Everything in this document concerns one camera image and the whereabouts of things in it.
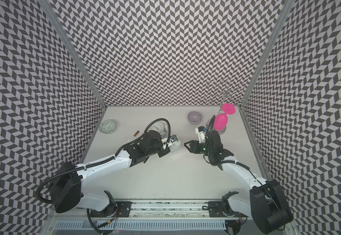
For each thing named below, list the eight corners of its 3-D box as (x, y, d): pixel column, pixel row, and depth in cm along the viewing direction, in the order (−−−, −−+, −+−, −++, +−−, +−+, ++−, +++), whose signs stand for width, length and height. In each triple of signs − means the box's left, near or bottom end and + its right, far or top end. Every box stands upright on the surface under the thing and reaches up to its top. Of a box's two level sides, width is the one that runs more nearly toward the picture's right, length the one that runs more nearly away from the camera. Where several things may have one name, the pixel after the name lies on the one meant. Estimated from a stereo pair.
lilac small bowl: (188, 124, 108) (188, 119, 104) (187, 116, 113) (188, 111, 109) (201, 124, 108) (202, 119, 104) (200, 116, 113) (201, 111, 109)
